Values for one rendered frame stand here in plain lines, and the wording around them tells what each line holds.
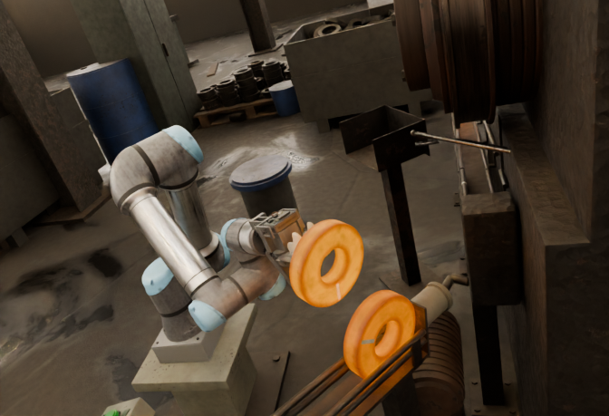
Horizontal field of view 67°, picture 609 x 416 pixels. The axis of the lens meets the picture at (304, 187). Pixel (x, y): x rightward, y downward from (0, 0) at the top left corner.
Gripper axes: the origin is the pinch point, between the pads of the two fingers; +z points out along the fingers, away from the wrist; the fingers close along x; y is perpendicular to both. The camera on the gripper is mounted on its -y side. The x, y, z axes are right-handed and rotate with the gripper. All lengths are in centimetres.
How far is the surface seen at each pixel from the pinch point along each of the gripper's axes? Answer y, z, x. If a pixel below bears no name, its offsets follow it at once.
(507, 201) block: -8.0, 13.7, 33.3
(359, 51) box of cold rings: 23, -188, 207
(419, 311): -15.8, 8.1, 7.7
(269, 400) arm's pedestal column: -65, -74, -1
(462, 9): 28.2, 17.9, 32.5
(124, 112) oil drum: 57, -355, 83
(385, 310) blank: -10.4, 8.7, 0.8
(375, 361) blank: -17.8, 6.8, -3.9
